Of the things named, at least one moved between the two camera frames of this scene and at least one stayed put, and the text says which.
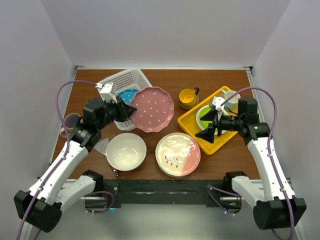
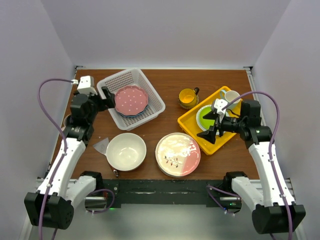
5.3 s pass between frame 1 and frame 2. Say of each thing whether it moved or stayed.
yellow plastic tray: stayed
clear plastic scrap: stayed
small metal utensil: stayed
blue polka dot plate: moved
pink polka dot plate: moved
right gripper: stayed
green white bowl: stayed
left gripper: moved
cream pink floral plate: stayed
